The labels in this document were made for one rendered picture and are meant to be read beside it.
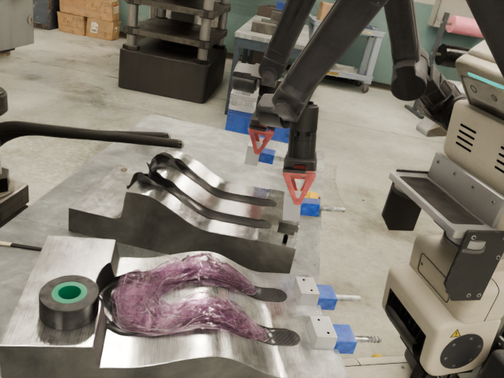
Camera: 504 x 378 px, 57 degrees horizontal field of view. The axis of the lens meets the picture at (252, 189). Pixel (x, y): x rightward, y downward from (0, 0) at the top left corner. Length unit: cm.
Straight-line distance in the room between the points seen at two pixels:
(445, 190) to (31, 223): 91
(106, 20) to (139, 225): 658
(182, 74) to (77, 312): 432
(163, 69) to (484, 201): 425
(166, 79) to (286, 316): 426
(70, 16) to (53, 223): 669
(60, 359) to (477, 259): 72
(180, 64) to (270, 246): 402
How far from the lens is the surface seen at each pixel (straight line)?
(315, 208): 98
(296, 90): 85
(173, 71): 492
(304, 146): 95
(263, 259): 100
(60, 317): 70
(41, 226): 114
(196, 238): 100
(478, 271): 99
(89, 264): 83
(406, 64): 107
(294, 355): 79
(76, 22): 769
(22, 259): 104
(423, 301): 113
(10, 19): 148
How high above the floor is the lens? 140
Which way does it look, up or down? 26 degrees down
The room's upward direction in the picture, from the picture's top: 11 degrees clockwise
